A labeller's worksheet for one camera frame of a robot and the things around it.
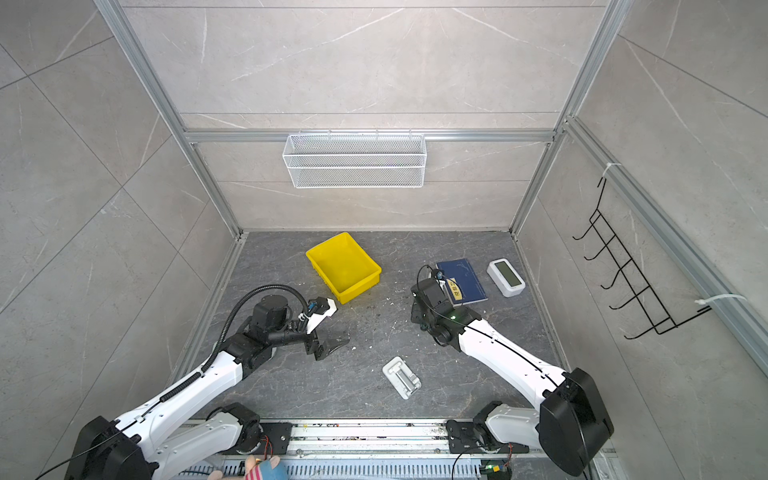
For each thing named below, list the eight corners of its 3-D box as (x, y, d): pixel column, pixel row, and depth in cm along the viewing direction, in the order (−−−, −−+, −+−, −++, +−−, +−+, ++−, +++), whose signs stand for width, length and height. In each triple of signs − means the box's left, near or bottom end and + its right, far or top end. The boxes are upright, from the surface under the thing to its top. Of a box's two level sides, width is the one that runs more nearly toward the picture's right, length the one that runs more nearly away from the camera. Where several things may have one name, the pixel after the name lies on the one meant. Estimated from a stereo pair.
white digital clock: (504, 299, 102) (508, 292, 98) (483, 268, 111) (487, 260, 107) (522, 293, 104) (527, 286, 100) (501, 264, 112) (505, 256, 109)
